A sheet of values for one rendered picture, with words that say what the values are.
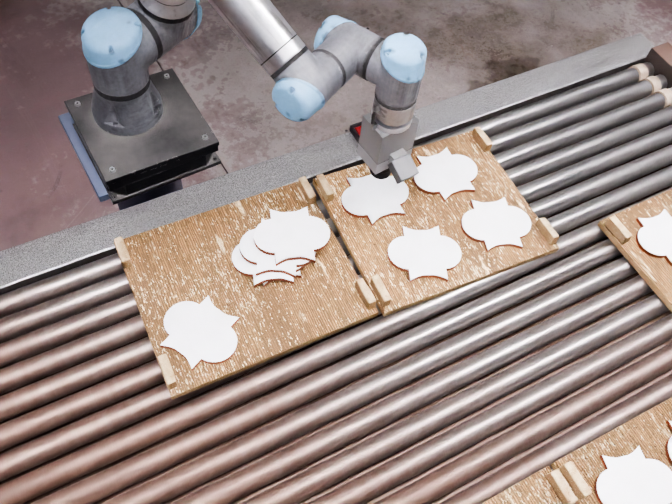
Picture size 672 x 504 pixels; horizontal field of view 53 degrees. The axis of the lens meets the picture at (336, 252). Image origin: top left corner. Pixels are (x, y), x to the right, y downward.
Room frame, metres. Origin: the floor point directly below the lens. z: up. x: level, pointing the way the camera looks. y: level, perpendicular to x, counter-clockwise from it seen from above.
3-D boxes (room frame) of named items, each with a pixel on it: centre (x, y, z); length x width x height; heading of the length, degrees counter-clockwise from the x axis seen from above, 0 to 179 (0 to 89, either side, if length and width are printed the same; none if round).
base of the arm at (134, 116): (1.01, 0.50, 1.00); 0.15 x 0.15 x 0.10
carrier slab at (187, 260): (0.64, 0.17, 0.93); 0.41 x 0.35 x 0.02; 123
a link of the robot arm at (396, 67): (0.88, -0.06, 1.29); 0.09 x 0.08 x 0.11; 63
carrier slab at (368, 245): (0.86, -0.19, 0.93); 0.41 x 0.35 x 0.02; 121
